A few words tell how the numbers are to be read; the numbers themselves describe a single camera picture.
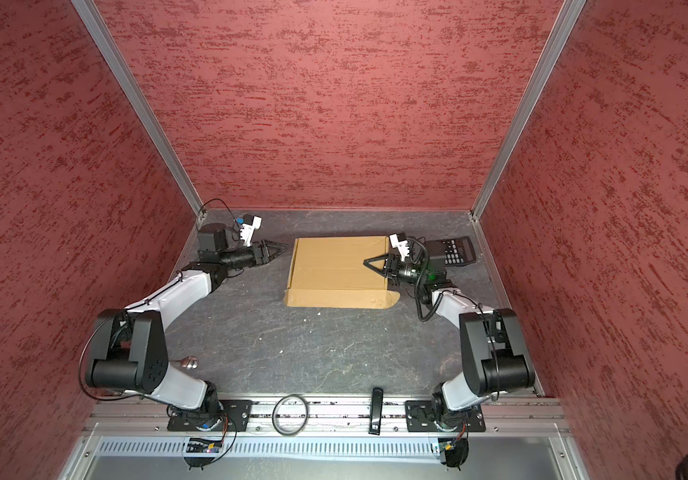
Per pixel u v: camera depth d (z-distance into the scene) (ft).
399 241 2.66
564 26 2.39
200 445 2.39
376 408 2.40
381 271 2.52
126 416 2.48
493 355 1.46
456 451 2.29
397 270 2.50
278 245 2.65
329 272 2.66
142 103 2.88
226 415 2.41
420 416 2.43
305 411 2.44
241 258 2.48
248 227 2.60
